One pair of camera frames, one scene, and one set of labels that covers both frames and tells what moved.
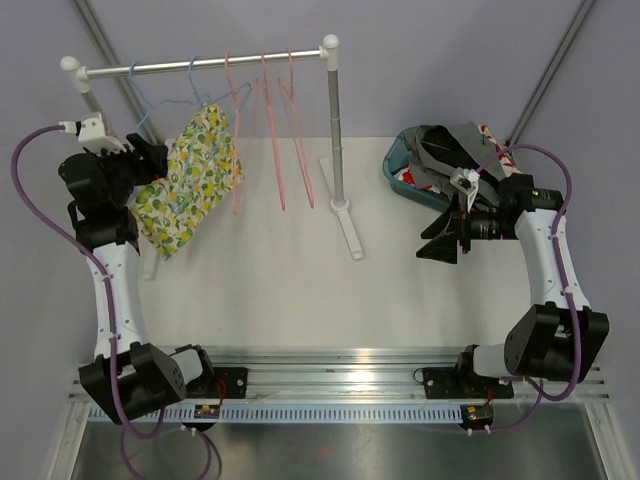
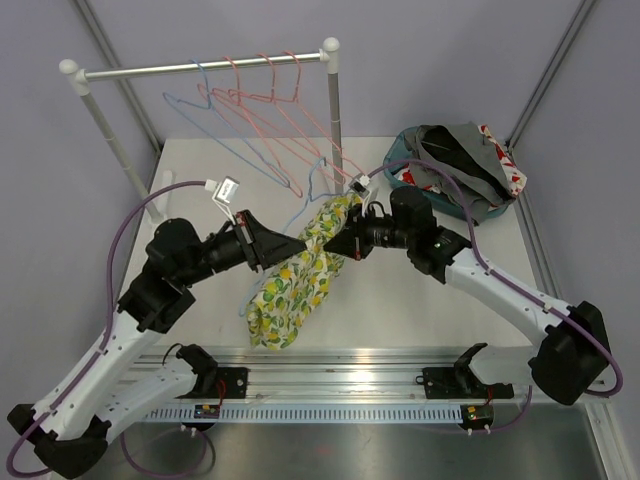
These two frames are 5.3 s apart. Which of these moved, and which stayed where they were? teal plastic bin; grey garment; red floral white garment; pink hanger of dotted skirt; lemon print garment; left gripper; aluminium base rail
Moved: pink hanger of dotted skirt; lemon print garment; left gripper
Stayed: red floral white garment; teal plastic bin; aluminium base rail; grey garment
